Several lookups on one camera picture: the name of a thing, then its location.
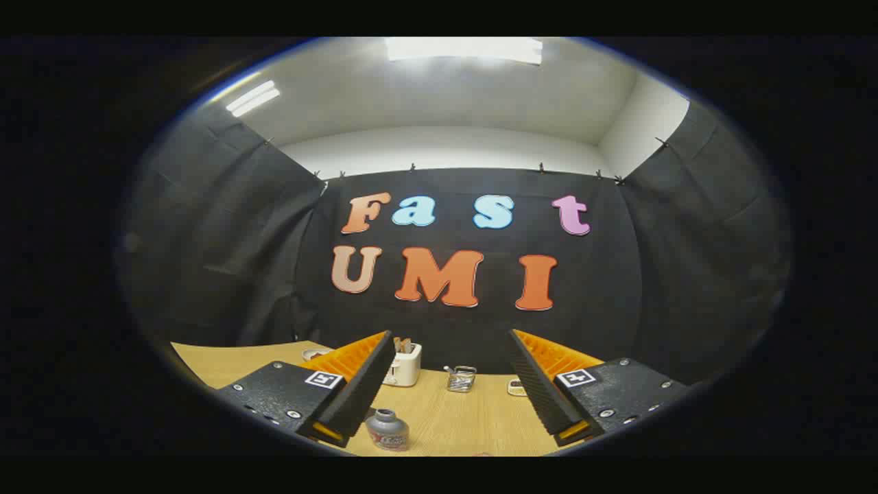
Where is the silver juice bottle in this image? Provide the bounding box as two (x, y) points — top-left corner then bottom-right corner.
(365, 409), (410, 451)

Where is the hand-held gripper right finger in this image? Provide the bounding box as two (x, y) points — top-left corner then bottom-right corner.
(508, 329), (689, 447)

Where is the metal wire holder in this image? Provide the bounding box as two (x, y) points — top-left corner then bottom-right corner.
(444, 366), (477, 393)

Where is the white toaster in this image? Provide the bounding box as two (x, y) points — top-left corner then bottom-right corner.
(384, 341), (423, 388)

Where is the small ceiling light panel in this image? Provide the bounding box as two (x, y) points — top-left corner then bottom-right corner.
(226, 80), (281, 118)

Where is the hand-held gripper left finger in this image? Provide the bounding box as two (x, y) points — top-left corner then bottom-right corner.
(216, 330), (397, 448)

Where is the wooden table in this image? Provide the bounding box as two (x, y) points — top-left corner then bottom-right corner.
(171, 341), (584, 457)

